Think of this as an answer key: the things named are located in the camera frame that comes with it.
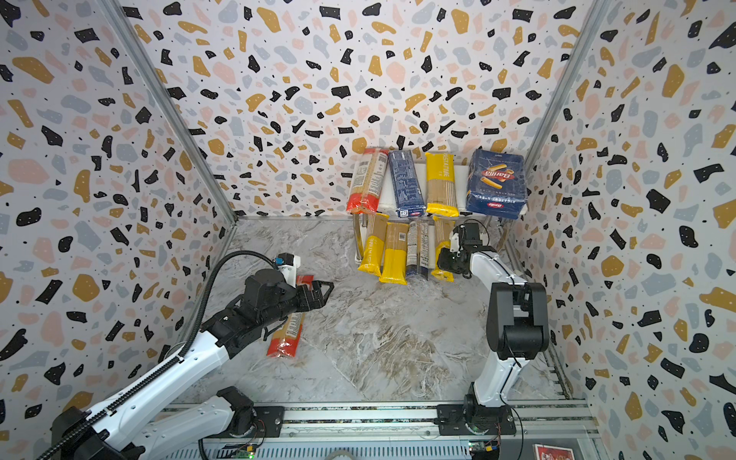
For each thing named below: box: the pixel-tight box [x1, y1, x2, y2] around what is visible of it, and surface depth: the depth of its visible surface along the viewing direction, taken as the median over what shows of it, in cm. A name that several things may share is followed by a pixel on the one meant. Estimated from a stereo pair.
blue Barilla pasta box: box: [465, 149, 528, 220], surface depth 76 cm
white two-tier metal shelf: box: [347, 161, 529, 270], surface depth 84 cm
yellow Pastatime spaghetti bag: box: [425, 152, 460, 218], surface depth 81 cm
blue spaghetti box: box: [389, 149, 427, 218], surface depth 79 cm
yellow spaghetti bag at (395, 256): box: [378, 222, 411, 286], surface depth 101 cm
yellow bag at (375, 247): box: [358, 212, 390, 277], surface depth 102 cm
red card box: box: [531, 443, 575, 460], surface depth 70 cm
